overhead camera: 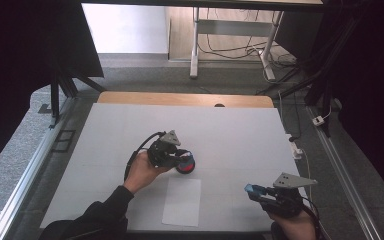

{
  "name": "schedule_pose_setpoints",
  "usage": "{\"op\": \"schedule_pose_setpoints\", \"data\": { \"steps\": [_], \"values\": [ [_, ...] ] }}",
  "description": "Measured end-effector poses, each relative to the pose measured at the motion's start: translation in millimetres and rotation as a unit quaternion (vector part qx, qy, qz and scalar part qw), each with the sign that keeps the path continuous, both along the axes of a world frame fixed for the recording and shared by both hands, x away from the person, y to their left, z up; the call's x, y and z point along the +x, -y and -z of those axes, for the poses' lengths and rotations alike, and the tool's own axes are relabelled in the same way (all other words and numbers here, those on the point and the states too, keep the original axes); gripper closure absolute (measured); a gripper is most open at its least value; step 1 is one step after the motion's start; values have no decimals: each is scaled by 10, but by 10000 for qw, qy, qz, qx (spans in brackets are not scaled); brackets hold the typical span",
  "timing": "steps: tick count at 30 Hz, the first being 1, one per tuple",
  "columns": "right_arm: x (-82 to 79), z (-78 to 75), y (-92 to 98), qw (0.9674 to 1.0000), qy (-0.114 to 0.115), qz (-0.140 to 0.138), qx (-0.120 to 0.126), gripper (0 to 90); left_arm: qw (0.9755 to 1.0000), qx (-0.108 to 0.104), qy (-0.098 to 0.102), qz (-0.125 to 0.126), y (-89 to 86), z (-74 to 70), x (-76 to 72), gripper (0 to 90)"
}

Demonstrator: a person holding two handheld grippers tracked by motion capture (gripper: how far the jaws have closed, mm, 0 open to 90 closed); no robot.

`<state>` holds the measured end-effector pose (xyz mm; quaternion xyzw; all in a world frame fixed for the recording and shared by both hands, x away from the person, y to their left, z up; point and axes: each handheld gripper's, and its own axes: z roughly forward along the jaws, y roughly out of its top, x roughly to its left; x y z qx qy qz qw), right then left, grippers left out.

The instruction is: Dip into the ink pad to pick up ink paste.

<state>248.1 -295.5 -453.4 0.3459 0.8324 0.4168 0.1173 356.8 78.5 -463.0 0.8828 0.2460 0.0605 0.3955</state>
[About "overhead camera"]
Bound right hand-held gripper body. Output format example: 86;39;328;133
261;172;318;220

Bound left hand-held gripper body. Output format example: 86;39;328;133
146;129;185;169

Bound round red ink pad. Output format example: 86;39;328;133
175;156;196;175

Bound blue stamp cap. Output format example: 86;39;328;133
244;183;268;198

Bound white paper sheet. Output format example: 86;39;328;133
161;177;202;228

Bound person's left hand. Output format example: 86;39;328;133
123;151;172;195

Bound person's right hand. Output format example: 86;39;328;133
268;210;318;240

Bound black tape floor marking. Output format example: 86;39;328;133
52;129;77;154

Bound black metal stand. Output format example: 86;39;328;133
38;63;108;129
255;13;368;138

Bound black curtain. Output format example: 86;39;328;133
274;0;384;209
0;0;105;179

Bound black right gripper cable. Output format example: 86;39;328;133
300;195;326;240

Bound aluminium rail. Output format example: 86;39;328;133
0;96;78;240
305;105;383;240

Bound black floor cables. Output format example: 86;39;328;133
198;8;298;69

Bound white desk frame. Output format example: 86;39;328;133
189;6;285;82

